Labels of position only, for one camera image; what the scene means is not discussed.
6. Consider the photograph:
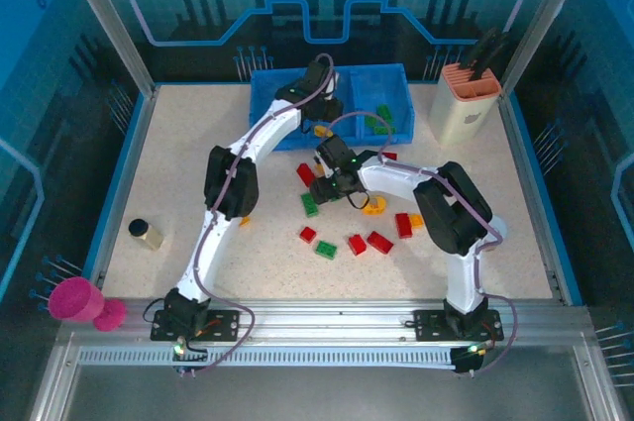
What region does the blue three-compartment bin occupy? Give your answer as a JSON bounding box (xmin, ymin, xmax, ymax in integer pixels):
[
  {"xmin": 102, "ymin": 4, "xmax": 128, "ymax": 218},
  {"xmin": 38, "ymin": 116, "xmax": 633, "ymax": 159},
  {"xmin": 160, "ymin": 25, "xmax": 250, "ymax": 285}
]
[{"xmin": 247, "ymin": 61, "xmax": 420, "ymax": 154}]

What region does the slotted grey cable duct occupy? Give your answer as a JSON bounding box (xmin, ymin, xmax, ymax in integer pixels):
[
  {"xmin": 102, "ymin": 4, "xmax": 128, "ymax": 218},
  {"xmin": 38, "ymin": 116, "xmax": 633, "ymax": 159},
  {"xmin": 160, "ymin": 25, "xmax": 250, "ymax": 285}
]
[{"xmin": 77, "ymin": 347, "xmax": 460, "ymax": 368}]

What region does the black capped jar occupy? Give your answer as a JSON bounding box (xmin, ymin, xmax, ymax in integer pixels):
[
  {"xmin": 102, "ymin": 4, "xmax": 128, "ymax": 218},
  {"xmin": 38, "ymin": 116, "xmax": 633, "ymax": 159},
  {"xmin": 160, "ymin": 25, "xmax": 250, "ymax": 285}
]
[{"xmin": 127, "ymin": 217, "xmax": 164, "ymax": 252}]

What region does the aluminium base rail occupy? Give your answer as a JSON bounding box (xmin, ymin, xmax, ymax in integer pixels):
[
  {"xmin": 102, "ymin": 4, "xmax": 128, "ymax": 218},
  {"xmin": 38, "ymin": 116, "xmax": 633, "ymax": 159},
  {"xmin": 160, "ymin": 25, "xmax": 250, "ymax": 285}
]
[{"xmin": 57, "ymin": 297, "xmax": 593, "ymax": 349}]

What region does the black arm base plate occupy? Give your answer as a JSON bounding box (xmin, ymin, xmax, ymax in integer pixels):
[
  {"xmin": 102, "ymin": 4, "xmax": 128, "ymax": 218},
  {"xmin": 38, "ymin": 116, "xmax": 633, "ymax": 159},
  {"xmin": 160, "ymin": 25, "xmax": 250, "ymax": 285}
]
[
  {"xmin": 150, "ymin": 309, "xmax": 243, "ymax": 343},
  {"xmin": 412, "ymin": 309, "xmax": 505, "ymax": 342}
]

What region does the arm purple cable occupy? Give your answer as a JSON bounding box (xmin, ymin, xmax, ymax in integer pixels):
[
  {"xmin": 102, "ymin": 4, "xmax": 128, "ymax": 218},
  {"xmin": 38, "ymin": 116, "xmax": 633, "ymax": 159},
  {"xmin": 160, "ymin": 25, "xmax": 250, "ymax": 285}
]
[
  {"xmin": 185, "ymin": 53, "xmax": 336, "ymax": 376},
  {"xmin": 329, "ymin": 111, "xmax": 519, "ymax": 375}
]

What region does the blue aluminium table side rail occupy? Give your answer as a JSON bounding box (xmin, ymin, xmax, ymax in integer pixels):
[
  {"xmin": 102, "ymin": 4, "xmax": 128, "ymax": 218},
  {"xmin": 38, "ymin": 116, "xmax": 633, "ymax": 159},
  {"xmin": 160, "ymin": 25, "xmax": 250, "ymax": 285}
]
[
  {"xmin": 497, "ymin": 91, "xmax": 586, "ymax": 307},
  {"xmin": 81, "ymin": 85, "xmax": 162, "ymax": 296}
]

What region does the aluminium frame post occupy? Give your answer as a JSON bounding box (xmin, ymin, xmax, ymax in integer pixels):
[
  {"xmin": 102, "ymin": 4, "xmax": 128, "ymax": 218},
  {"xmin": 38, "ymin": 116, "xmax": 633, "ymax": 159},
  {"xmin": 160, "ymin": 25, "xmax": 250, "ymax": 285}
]
[
  {"xmin": 497, "ymin": 0, "xmax": 598, "ymax": 100},
  {"xmin": 53, "ymin": 0, "xmax": 159, "ymax": 98}
]

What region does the pink goblet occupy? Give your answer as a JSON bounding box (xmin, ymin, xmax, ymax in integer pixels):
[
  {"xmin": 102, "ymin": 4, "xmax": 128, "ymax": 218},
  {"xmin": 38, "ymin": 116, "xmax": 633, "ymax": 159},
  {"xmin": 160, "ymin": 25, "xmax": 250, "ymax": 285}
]
[{"xmin": 48, "ymin": 275, "xmax": 128, "ymax": 333}]

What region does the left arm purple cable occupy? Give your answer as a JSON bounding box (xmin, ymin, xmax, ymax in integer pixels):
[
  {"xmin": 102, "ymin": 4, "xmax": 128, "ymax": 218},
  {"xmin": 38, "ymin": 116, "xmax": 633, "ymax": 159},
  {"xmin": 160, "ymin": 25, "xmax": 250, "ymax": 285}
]
[{"xmin": 185, "ymin": 53, "xmax": 336, "ymax": 376}]

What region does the round yellow lego piece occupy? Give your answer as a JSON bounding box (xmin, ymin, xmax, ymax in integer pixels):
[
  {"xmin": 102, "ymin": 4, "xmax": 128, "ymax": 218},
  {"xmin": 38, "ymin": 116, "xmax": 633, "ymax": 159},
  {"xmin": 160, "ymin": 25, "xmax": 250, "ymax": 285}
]
[{"xmin": 360, "ymin": 195, "xmax": 387, "ymax": 217}]

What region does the beige knife block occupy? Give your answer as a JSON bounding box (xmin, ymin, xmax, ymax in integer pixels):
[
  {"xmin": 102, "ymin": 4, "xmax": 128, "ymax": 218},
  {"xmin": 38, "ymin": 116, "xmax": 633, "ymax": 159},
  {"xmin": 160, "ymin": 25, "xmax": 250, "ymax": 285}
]
[{"xmin": 428, "ymin": 61, "xmax": 503, "ymax": 146}]

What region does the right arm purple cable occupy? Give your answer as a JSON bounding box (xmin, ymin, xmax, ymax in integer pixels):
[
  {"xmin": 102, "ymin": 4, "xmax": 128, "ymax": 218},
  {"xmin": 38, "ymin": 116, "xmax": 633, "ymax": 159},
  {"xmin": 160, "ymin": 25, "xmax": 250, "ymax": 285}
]
[{"xmin": 329, "ymin": 111, "xmax": 519, "ymax": 375}]

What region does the black controller module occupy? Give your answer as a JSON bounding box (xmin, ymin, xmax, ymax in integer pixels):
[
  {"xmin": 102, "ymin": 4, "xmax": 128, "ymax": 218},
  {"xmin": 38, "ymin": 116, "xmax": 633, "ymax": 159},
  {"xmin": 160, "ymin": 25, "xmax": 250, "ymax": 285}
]
[
  {"xmin": 169, "ymin": 339, "xmax": 210, "ymax": 377},
  {"xmin": 451, "ymin": 341, "xmax": 491, "ymax": 376}
]

